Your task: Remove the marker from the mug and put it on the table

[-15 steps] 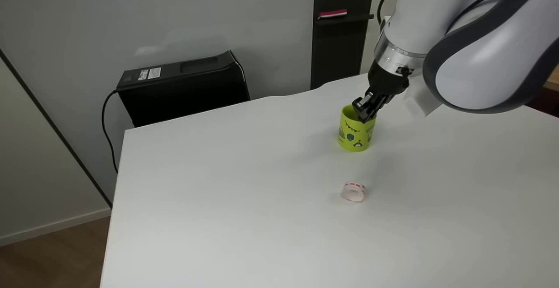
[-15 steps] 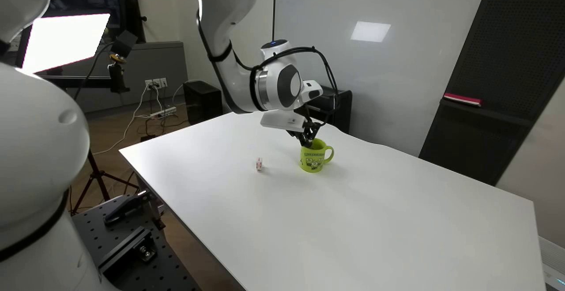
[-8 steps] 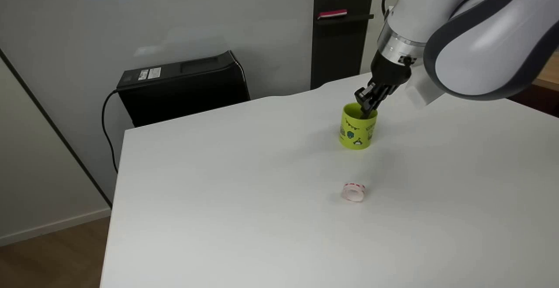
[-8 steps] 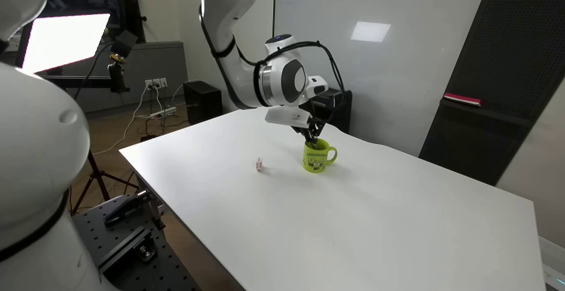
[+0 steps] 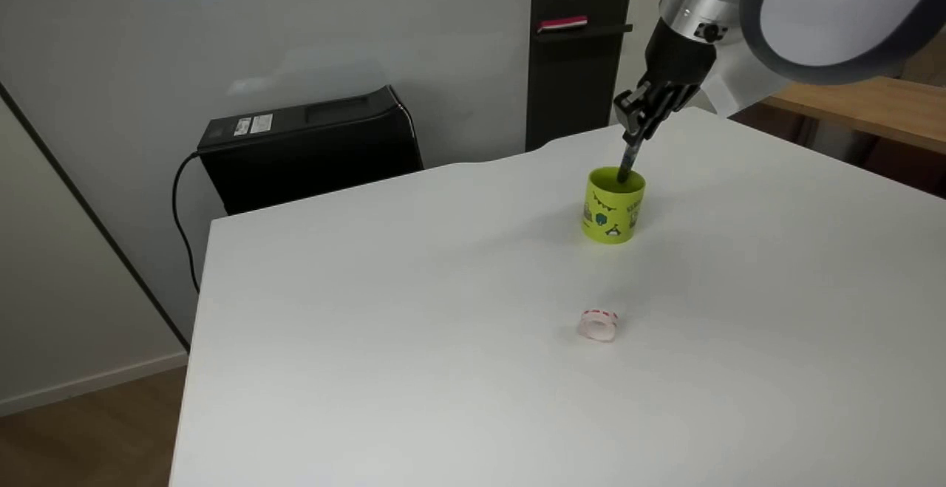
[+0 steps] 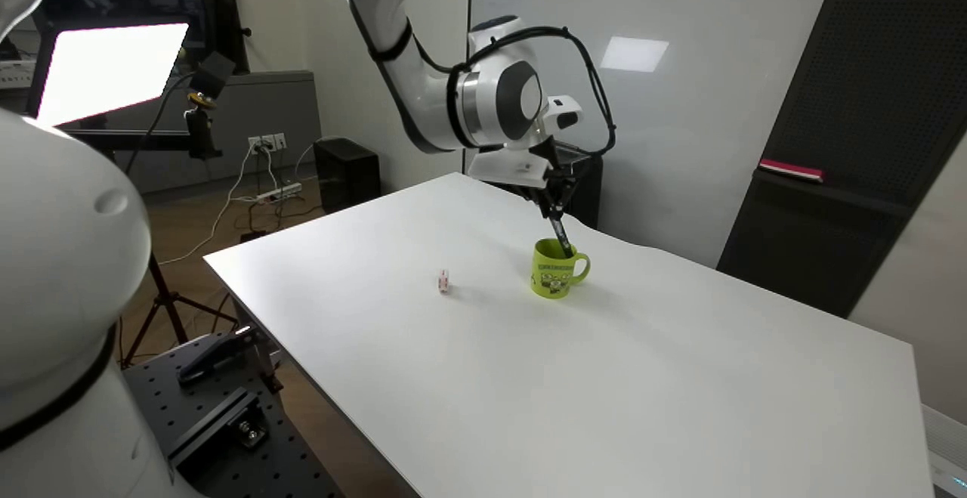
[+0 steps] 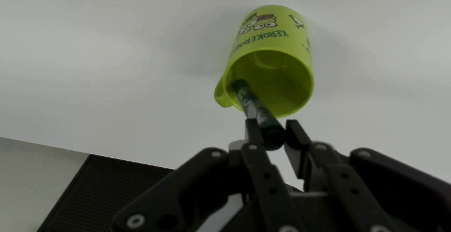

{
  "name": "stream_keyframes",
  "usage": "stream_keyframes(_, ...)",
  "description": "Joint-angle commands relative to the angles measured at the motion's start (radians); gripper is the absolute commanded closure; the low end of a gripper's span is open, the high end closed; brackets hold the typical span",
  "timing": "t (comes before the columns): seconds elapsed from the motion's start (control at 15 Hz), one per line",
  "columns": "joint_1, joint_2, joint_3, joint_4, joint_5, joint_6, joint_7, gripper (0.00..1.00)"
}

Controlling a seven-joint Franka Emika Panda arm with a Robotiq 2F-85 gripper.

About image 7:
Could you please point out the lime green printed mug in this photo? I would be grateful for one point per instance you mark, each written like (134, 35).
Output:
(271, 63)

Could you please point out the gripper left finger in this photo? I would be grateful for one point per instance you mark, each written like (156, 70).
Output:
(197, 186)

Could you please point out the black perforated panel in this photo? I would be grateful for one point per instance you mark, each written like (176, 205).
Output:
(102, 193)

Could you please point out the green marker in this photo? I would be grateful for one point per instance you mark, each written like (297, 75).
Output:
(259, 114)

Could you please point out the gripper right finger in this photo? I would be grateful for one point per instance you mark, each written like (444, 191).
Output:
(387, 189)

